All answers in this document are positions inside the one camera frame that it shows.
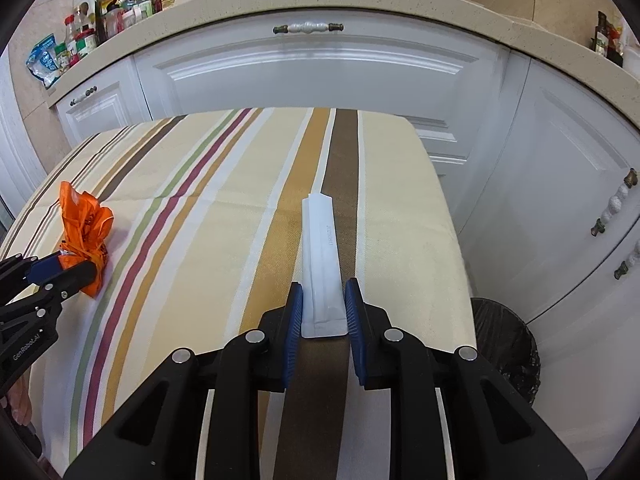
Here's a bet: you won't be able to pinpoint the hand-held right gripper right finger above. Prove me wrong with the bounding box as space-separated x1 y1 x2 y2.
342 277 588 480

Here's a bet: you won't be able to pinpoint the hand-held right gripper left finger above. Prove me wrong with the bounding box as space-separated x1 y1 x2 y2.
62 282 305 480

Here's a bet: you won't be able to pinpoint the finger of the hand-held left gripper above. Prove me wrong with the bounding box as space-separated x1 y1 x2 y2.
0 255 63 292
0 262 98 326

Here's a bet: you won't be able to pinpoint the orange plastic bag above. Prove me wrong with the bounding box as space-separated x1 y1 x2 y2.
57 181 115 301

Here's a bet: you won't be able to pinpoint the long white sachet packet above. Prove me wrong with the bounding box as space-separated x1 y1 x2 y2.
301 191 348 339

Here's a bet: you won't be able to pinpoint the trash bin with black liner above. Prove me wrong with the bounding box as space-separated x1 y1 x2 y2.
470 297 543 406

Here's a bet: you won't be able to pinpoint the person's left hand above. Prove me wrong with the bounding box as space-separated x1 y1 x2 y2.
0 375 33 428

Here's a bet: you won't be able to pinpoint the striped tablecloth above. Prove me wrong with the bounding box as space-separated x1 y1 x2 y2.
0 107 476 480

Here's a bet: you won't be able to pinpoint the small white cabinet door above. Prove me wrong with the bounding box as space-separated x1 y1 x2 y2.
52 57 151 146

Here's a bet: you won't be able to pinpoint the blue snack bag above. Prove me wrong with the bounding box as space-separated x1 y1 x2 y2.
26 34 63 88

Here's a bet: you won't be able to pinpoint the wide white cabinet door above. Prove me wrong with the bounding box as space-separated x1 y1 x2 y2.
132 30 511 176

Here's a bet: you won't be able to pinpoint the tall white cabinet door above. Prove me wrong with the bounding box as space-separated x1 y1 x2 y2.
457 55 640 461

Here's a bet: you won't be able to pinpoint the group of condiment bottles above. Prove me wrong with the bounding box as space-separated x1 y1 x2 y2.
52 0 193 73

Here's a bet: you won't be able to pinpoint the beige stone countertop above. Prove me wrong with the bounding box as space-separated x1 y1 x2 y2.
47 0 640 133

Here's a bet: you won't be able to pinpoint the dark sauce bottles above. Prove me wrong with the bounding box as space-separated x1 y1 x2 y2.
592 10 626 68

